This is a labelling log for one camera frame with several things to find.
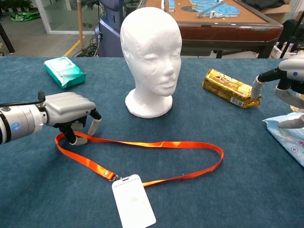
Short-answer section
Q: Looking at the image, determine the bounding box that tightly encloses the green wet wipes pack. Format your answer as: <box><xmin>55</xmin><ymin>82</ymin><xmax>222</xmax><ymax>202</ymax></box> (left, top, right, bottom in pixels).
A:
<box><xmin>43</xmin><ymin>56</ymin><xmax>87</xmax><ymax>89</ymax></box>

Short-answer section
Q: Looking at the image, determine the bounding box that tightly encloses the blue mahjong tile cluster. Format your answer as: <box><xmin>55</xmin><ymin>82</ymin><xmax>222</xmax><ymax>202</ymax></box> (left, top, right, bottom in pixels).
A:
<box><xmin>190</xmin><ymin>0</ymin><xmax>240</xmax><ymax>19</ymax></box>

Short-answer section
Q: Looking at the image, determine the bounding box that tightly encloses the black bag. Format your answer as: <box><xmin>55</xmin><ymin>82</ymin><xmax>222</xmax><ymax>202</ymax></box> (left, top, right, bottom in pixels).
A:
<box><xmin>277</xmin><ymin>19</ymin><xmax>304</xmax><ymax>52</ymax></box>

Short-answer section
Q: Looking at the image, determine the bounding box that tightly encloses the black floor cable bundle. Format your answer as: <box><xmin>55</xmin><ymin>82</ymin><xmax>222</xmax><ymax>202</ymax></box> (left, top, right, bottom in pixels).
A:
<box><xmin>72</xmin><ymin>35</ymin><xmax>99</xmax><ymax>57</ymax></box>

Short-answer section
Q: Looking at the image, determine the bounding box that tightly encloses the black tripod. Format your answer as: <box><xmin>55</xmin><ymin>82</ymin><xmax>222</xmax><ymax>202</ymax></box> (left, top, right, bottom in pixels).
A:
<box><xmin>279</xmin><ymin>14</ymin><xmax>304</xmax><ymax>59</ymax></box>

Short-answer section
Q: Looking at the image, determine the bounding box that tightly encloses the orange lanyard strap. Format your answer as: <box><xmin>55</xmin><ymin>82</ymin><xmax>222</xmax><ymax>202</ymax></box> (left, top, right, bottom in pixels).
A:
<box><xmin>54</xmin><ymin>131</ymin><xmax>225</xmax><ymax>188</ymax></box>

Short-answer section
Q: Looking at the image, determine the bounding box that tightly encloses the cardboard box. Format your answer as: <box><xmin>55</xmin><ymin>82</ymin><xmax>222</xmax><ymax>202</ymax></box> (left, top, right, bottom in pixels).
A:
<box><xmin>258</xmin><ymin>3</ymin><xmax>304</xmax><ymax>24</ymax></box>

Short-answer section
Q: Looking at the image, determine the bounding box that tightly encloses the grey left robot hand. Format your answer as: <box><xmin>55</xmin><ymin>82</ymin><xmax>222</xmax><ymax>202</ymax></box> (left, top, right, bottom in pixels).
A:
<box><xmin>44</xmin><ymin>92</ymin><xmax>103</xmax><ymax>146</ymax></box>

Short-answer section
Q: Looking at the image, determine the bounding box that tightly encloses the white framed glass partition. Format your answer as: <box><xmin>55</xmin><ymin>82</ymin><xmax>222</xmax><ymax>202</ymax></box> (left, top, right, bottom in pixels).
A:
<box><xmin>35</xmin><ymin>0</ymin><xmax>100</xmax><ymax>35</ymax></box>

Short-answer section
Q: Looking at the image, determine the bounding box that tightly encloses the wooden pole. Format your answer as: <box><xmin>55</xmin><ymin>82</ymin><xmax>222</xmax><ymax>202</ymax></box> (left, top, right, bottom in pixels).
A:
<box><xmin>77</xmin><ymin>0</ymin><xmax>85</xmax><ymax>50</ymax></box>

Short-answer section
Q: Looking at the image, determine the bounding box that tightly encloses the white badge holder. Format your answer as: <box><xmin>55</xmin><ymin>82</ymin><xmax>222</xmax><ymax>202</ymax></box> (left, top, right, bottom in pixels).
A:
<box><xmin>111</xmin><ymin>174</ymin><xmax>157</xmax><ymax>228</ymax></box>

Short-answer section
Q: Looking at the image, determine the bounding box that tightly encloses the brown mahjong table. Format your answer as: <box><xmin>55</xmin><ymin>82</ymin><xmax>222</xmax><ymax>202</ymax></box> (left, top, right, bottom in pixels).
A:
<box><xmin>142</xmin><ymin>0</ymin><xmax>284</xmax><ymax>59</ymax></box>

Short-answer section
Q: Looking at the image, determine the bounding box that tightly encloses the white storage crate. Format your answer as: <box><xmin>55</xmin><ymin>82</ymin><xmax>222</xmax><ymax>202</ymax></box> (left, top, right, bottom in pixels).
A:
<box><xmin>270</xmin><ymin>42</ymin><xmax>304</xmax><ymax>59</ymax></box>

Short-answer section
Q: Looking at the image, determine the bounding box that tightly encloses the green bag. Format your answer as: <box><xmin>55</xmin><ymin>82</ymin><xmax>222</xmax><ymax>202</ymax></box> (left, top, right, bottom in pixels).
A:
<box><xmin>9</xmin><ymin>11</ymin><xmax>40</xmax><ymax>23</ymax></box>

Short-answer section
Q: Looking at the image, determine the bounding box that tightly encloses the light blue wet wipes pack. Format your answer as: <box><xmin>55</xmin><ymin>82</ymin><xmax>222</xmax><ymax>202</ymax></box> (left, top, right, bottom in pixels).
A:
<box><xmin>262</xmin><ymin>112</ymin><xmax>304</xmax><ymax>167</ymax></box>

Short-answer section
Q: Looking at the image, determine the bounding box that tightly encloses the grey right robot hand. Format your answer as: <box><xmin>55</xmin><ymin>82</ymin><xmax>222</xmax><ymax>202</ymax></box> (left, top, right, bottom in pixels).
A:
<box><xmin>251</xmin><ymin>53</ymin><xmax>304</xmax><ymax>129</ymax></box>

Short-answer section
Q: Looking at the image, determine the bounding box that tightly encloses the blue robot base machine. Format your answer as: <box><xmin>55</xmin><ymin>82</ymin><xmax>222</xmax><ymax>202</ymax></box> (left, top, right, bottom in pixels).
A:
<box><xmin>95</xmin><ymin>0</ymin><xmax>143</xmax><ymax>57</ymax></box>

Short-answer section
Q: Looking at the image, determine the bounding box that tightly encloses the green potted plant row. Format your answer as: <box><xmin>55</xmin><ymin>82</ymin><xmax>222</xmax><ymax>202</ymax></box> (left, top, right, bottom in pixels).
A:
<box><xmin>0</xmin><ymin>0</ymin><xmax>33</xmax><ymax>12</ymax></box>

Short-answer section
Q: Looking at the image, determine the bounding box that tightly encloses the white foam mannequin head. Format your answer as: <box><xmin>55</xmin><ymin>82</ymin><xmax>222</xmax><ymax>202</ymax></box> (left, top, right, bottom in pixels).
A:
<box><xmin>120</xmin><ymin>6</ymin><xmax>183</xmax><ymax>117</ymax></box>

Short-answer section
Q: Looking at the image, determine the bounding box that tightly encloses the gold biscuit packet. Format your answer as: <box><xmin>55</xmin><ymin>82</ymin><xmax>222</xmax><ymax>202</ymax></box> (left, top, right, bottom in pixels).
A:
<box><xmin>202</xmin><ymin>68</ymin><xmax>263</xmax><ymax>109</ymax></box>

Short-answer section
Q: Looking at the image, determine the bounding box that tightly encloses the black cloth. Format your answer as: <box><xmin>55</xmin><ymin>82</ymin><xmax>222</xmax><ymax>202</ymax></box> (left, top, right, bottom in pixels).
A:
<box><xmin>241</xmin><ymin>0</ymin><xmax>285</xmax><ymax>10</ymax></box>

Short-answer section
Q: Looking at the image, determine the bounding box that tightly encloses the dark furniture leg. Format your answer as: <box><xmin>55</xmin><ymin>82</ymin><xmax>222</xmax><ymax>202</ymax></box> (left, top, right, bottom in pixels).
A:
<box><xmin>0</xmin><ymin>22</ymin><xmax>15</xmax><ymax>53</ymax></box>

